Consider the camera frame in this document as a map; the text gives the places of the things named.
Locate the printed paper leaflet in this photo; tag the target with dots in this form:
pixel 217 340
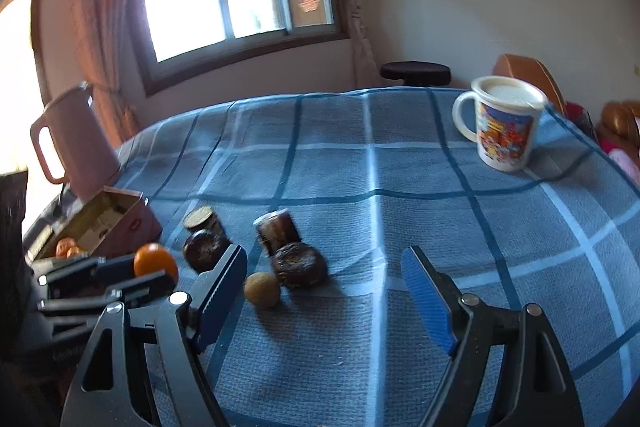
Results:
pixel 102 227

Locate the orange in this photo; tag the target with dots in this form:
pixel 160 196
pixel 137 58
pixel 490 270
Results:
pixel 155 259
pixel 62 247
pixel 77 252

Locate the white printed mug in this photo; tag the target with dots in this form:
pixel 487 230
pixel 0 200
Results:
pixel 505 132

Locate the blue plaid tablecloth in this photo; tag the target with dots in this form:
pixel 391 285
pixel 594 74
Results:
pixel 350 157

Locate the pink curtain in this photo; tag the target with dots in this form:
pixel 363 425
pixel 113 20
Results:
pixel 95 7

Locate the small brown round fruit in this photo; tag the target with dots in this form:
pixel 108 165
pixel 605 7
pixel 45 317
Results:
pixel 262 289

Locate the small maroon cylindrical can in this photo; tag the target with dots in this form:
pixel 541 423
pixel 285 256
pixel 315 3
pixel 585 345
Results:
pixel 202 219
pixel 277 232

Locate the pink rectangular tin box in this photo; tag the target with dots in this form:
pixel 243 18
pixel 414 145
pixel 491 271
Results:
pixel 130 232

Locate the pink cloth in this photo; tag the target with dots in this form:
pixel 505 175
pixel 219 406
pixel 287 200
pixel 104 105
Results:
pixel 627 164

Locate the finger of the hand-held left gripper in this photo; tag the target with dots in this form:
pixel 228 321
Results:
pixel 115 268
pixel 145 289

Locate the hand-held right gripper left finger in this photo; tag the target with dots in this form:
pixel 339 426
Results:
pixel 220 292

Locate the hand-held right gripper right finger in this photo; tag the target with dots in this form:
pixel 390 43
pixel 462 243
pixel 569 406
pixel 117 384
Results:
pixel 425 297

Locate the dark brown round cake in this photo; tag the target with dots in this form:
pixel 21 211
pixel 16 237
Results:
pixel 300 264
pixel 205 252

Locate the dark round stool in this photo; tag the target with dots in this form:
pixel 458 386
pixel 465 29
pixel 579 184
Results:
pixel 415 72

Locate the brown leather sofa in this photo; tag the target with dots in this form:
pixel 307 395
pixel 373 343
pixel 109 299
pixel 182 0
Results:
pixel 622 119

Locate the pink electric kettle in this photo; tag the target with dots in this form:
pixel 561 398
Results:
pixel 80 142

